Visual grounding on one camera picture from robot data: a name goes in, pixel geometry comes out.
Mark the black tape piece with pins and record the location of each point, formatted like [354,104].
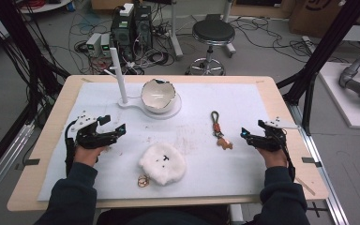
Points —
[32,162]
[311,161]

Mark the black metal frame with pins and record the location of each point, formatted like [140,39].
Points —
[322,53]
[18,40]

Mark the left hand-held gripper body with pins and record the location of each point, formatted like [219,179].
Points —
[89,137]

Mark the white platform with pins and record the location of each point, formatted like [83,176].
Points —
[350,109]

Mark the cardboard box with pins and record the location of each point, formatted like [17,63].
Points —
[315,15]

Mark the aluminium rail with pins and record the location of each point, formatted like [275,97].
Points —
[322,175]
[3,162]

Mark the white box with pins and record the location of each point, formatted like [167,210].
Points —
[126,9]

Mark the person's right hand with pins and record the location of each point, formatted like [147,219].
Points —
[273,157]

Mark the white jewelry stand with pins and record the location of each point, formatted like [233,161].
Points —
[118,75]

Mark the grey stand leg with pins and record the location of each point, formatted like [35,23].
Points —
[229,34]
[175,34]

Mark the wooden table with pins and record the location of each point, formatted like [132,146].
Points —
[289,175]

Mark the black computer tower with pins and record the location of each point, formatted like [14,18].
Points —
[122,34]
[143,28]

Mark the person's left hand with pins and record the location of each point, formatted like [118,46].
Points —
[87,154]

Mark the person's dark torso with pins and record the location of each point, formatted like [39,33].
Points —
[162,217]

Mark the white eggshell bowl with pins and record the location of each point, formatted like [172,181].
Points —
[157,95]

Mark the white fluffy plush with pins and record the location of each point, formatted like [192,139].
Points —
[164,164]

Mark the white table mat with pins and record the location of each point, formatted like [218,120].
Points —
[218,175]

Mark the black round stool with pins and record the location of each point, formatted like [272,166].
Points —
[213,33]

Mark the grey power supply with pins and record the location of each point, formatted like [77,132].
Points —
[105,45]
[93,43]

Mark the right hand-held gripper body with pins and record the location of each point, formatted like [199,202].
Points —
[272,137]

